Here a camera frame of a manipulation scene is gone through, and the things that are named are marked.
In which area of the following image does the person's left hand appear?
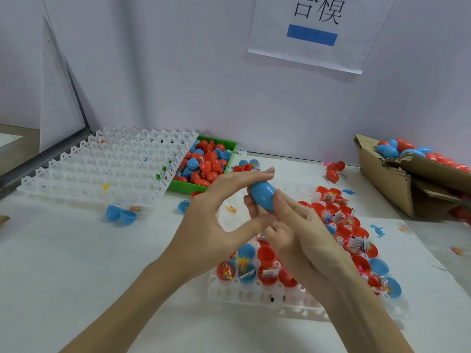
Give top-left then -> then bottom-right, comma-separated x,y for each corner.
158,167 -> 277,284

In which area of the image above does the cardboard box of capsules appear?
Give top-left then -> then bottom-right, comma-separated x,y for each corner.
354,134 -> 471,220

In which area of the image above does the clear triangular panel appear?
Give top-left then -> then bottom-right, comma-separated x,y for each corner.
38,18 -> 88,153

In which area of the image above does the person's right forearm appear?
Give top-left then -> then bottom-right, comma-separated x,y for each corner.
324,264 -> 413,353

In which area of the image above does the grey metal rail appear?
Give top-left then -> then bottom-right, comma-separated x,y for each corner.
0,128 -> 93,199

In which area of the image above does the person's right hand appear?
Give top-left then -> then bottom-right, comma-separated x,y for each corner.
243,189 -> 362,299

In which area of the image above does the white paper sign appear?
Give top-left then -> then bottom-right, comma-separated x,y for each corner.
248,0 -> 398,75

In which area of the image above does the small capsule cluster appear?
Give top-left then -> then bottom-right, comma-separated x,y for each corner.
233,158 -> 261,174

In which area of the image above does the green plastic tray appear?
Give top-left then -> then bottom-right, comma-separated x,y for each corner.
168,135 -> 238,196

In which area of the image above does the pile of finished eggs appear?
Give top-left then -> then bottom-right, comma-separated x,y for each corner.
375,138 -> 471,172

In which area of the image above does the clear plastic egg tray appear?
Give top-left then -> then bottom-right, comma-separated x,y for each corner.
16,127 -> 200,206
208,183 -> 406,321

